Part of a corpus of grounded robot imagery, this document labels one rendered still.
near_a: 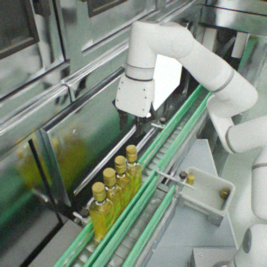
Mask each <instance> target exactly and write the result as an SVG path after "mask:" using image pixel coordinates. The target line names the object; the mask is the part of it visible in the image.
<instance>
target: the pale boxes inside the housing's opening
mask: <svg viewBox="0 0 267 267"><path fill-rule="evenodd" d="M218 31H219V37H220V40H221V39H222V32H223V27H216V26H213V25H207V26H206V27H205V30H204V36H203V42H202V46H203V47H205V48H206V49H207V50H209V51H210V52H212V53H215V52H216V51H217V50H218V49H219V47H220V43H219V42H218V40H217V38H216V37H217V34H218ZM247 35H248V32H243V31H238V33H237V37H236V40H235V44H234V48H233V51H232V55H231V57H234V58H239V59H241V56H242V54H243V50H244V47H245V44H246V39H247Z"/></svg>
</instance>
